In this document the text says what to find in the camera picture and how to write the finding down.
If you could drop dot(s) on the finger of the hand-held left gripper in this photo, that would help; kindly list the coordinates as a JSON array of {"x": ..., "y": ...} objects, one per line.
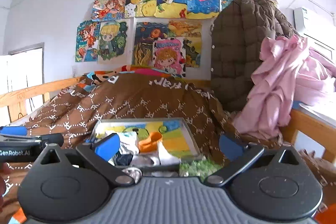
[
  {"x": 52, "y": 140},
  {"x": 13, "y": 130}
]

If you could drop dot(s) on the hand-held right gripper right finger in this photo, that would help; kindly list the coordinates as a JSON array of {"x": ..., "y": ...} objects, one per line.
[{"x": 231, "y": 148}]

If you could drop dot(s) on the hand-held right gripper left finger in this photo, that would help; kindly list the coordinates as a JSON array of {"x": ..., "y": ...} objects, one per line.
[{"x": 105, "y": 148}]

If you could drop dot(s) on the striped towel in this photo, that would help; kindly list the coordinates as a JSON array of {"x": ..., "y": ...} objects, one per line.
[{"x": 128, "y": 142}]

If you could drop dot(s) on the grey shallow box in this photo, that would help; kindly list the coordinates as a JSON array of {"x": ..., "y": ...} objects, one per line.
[{"x": 193, "y": 140}]

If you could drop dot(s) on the white padded packet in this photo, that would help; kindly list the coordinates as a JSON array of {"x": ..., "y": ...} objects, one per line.
[{"x": 144, "y": 160}]

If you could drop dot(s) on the orange sock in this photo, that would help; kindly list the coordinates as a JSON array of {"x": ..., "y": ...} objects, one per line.
[{"x": 149, "y": 145}]

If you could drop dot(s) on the white glove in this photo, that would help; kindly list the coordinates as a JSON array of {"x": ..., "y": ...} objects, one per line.
[{"x": 168, "y": 155}]

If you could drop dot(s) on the person's left hand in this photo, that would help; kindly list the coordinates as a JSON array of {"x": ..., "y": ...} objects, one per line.
[{"x": 2, "y": 182}]

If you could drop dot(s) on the dark blue sock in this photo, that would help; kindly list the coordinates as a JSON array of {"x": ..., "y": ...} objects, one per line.
[{"x": 123, "y": 159}]

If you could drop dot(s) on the bag of green beads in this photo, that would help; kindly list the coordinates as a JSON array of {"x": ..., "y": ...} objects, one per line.
[{"x": 197, "y": 167}]

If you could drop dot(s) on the wooden bed guardrail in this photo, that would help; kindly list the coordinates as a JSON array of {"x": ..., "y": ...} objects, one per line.
[{"x": 39, "y": 88}]

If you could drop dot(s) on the brown printed blanket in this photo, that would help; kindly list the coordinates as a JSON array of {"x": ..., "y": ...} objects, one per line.
[{"x": 144, "y": 103}]

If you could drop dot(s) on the pink satin cloth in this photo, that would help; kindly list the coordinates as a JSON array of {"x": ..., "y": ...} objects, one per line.
[{"x": 273, "y": 82}]

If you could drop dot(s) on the brown quilted jacket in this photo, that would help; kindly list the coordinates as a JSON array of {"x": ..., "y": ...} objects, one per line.
[{"x": 236, "y": 56}]

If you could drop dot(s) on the pink quilt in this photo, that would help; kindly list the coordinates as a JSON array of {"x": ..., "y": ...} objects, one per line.
[{"x": 317, "y": 77}]

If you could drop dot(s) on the white air conditioner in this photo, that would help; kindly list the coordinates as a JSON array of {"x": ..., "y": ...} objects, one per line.
[{"x": 315, "y": 19}]

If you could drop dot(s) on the white window frame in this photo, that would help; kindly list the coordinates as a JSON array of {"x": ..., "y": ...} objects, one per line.
[{"x": 26, "y": 74}]

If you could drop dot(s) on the wooden bed rail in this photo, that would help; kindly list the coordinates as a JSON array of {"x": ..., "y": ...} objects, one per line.
[{"x": 307, "y": 124}]

